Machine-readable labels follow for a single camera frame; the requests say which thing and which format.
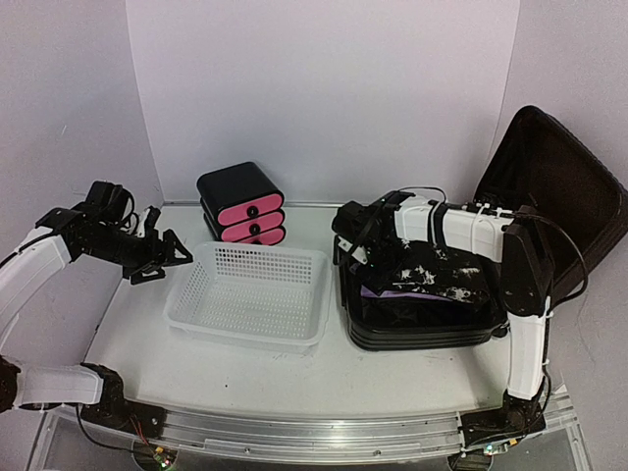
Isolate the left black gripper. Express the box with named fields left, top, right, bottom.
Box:
left=83, top=225, right=192, bottom=285

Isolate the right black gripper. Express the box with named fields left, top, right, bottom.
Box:
left=355, top=237, right=410, bottom=295

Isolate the black white patterned garment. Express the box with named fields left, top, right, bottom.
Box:
left=354, top=240, right=491, bottom=306

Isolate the purple cloth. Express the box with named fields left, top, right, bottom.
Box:
left=360, top=286, right=447, bottom=301

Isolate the black pink three-drawer organizer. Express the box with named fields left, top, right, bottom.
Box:
left=196, top=162, right=286, bottom=245

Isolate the white perforated plastic basket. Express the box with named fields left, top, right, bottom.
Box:
left=163, top=241, right=332, bottom=353

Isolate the black ribbed hard-shell suitcase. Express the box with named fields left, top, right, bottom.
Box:
left=336, top=104, right=628, bottom=352

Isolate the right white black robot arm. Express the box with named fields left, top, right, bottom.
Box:
left=332, top=188, right=553, bottom=449

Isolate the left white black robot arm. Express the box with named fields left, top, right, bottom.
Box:
left=1, top=181, right=193, bottom=437

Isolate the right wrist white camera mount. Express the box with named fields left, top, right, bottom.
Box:
left=337, top=236, right=368, bottom=265

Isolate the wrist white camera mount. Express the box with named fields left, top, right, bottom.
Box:
left=337, top=236, right=368, bottom=265
left=133, top=206, right=161, bottom=238

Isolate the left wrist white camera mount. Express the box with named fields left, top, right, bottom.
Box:
left=133, top=206, right=161, bottom=238

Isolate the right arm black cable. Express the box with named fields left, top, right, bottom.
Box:
left=392, top=185, right=590, bottom=305

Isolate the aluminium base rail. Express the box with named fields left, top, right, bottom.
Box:
left=46, top=372, right=590, bottom=462

